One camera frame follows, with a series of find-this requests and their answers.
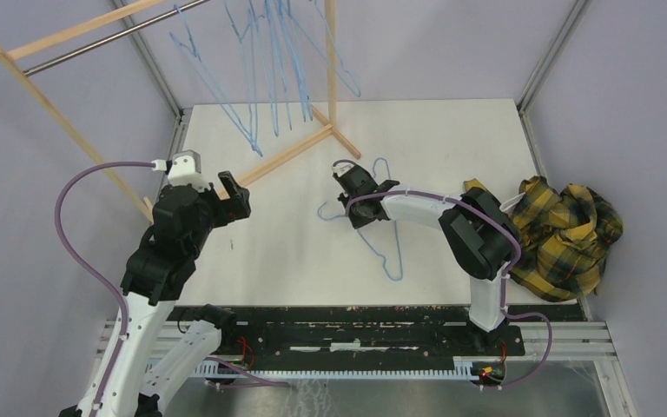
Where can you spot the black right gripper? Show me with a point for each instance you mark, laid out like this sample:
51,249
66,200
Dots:
359,221

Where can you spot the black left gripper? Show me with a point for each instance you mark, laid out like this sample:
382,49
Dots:
229,208

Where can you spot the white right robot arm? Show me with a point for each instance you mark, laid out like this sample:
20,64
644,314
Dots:
480,234

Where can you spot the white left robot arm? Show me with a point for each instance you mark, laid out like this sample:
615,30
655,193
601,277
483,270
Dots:
152,284

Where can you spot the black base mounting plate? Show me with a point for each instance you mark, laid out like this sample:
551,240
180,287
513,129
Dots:
368,338

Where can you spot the metal rack rod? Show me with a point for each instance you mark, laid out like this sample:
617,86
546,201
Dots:
131,30

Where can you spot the yellow plaid shirt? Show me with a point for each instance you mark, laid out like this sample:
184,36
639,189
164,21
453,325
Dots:
565,238

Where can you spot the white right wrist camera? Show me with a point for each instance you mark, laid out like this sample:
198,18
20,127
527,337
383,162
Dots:
341,169

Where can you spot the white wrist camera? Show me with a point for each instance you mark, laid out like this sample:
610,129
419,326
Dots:
341,169
185,170

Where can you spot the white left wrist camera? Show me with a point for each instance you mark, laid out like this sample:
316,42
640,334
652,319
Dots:
185,170

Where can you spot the aluminium frame rails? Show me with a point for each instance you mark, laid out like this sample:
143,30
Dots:
563,341

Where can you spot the white toothed cable strip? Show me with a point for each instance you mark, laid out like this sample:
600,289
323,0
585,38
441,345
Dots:
215,370

